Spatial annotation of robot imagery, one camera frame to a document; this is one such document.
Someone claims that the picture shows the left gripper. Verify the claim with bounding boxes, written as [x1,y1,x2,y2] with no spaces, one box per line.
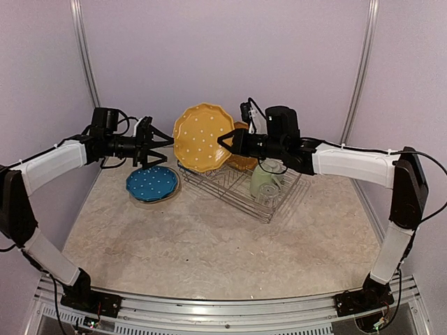
[104,124,173,170]

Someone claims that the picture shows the pale green mug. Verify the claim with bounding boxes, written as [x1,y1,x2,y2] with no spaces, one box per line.
[249,163,284,198]

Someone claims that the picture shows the metal wire dish rack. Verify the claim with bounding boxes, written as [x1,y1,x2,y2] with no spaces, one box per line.
[177,163,310,223]

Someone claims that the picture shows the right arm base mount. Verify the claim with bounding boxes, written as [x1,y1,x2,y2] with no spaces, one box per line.
[334,289,395,317]

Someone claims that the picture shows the yellow polka dot plate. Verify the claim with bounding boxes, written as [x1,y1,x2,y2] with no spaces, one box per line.
[226,121,258,171]
[173,103,235,173]

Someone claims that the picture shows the aluminium front rail frame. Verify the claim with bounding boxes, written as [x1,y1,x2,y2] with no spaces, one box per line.
[20,274,434,335]

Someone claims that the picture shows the blue polka dot plate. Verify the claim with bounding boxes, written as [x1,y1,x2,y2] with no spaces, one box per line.
[126,165,179,202]

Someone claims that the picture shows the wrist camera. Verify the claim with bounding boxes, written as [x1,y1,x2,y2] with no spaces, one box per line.
[133,116,153,140]
[240,97,268,134]

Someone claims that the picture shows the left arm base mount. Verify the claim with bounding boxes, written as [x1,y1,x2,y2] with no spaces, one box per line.
[61,290,122,318]

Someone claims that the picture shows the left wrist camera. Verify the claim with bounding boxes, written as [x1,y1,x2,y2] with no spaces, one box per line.
[133,116,153,140]

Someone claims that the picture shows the right aluminium corner post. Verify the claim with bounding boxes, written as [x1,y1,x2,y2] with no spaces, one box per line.
[339,0,380,144]

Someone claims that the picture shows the aluminium corner post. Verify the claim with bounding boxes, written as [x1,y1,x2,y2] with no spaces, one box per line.
[339,0,380,144]
[69,0,101,107]

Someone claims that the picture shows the left aluminium corner post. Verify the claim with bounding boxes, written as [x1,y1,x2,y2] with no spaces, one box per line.
[69,0,101,107]

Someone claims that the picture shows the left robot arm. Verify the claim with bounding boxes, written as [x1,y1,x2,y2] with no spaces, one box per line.
[1,107,174,311]

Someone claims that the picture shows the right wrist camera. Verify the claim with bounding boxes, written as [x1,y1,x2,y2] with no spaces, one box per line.
[240,97,268,134]

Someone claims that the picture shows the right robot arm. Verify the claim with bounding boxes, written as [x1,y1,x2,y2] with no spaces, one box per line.
[217,106,428,316]

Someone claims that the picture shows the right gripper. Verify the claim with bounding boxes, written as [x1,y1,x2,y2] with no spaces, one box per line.
[219,126,286,158]

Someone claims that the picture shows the cream bird pattern plate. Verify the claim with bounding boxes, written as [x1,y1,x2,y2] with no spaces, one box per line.
[129,182,182,205]

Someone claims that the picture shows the clear glass cup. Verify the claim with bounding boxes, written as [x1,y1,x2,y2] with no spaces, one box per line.
[256,183,280,209]

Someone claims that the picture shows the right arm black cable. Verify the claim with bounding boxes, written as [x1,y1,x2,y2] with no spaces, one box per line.
[401,149,447,223]

